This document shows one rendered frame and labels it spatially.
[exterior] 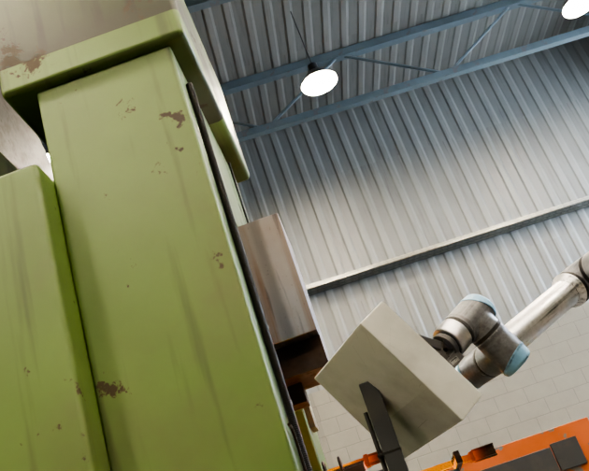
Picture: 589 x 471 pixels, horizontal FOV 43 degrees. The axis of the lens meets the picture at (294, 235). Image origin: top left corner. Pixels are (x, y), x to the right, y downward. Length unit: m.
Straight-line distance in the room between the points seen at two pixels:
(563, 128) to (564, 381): 3.85
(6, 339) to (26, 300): 0.11
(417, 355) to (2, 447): 1.01
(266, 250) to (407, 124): 9.50
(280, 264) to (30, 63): 1.00
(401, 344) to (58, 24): 1.56
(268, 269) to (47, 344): 0.69
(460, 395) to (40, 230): 1.17
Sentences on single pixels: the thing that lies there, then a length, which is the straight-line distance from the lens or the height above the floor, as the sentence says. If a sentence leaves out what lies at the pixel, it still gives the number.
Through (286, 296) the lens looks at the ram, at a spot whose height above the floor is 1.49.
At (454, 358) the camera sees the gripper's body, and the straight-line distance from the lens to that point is 1.92.
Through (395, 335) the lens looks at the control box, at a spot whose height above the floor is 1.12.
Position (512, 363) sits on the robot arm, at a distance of 2.00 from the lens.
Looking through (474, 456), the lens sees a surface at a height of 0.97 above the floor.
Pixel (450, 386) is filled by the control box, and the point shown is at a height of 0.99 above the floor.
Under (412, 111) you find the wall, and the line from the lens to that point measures 11.84.
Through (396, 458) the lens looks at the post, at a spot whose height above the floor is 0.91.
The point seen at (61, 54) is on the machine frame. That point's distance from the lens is 2.50.
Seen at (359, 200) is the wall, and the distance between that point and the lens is 11.02.
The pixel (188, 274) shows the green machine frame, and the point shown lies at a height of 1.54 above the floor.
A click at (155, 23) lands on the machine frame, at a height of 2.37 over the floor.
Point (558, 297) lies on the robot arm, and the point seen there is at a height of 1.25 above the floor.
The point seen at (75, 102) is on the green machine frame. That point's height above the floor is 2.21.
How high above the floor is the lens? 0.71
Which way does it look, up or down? 25 degrees up
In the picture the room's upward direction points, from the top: 19 degrees counter-clockwise
